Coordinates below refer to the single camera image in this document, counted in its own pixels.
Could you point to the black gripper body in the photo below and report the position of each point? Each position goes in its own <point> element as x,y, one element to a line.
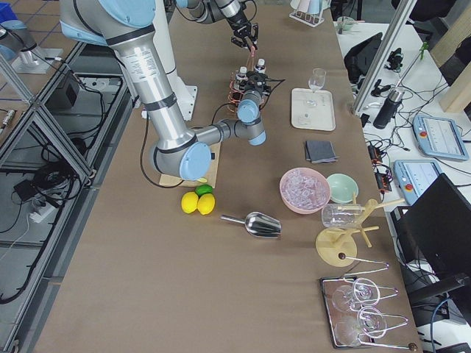
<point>256,87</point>
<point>235,24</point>

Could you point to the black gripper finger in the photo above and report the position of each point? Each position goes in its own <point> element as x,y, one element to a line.
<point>245,43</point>
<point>254,37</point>

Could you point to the copper wire bottle basket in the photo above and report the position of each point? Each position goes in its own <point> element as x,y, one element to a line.
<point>234,95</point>

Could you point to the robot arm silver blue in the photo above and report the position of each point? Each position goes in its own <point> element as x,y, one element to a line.
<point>209,12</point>
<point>128,28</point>

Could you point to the tea bottle middle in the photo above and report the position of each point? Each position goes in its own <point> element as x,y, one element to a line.
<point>260,67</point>

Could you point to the white cup rack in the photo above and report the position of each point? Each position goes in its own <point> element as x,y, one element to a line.
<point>308,12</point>

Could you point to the clear wine glass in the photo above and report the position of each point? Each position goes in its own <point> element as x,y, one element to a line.
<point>316,82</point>

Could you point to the cream rectangular tray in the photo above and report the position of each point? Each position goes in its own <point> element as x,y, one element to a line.
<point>313,111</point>

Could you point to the dark grey folded cloth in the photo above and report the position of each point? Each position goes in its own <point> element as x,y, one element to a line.
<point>319,151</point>

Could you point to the black equipment case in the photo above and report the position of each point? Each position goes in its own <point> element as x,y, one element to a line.
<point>359,58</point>

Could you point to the pink bowl with ice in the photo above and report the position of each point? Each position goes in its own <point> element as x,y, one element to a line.
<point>304,190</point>

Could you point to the green lime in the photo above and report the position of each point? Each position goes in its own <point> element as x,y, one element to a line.
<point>201,190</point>

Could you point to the yellow lemon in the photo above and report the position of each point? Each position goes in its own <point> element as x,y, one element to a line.
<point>206,204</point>
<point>189,202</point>

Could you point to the wooden cutting board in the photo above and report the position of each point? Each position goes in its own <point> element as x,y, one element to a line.
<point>211,175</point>

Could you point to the black thermos bottle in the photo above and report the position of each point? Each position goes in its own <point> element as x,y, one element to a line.
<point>389,108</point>

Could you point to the green small bowl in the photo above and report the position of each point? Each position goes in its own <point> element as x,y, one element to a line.
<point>342,188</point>

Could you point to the metal ice scoop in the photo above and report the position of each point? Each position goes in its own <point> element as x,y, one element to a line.
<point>258,224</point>

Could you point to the clear glass jar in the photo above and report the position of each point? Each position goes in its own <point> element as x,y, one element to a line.
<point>341,215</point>

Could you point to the wooden mug tree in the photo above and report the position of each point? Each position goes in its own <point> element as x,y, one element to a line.
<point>337,247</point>

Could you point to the black monitor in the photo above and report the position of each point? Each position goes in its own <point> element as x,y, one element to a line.
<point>436,228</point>

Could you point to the mirror tray with glasses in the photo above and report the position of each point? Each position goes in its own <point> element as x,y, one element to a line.
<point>354,319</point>

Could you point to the aluminium frame post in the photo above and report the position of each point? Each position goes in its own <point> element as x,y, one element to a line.
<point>398,21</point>

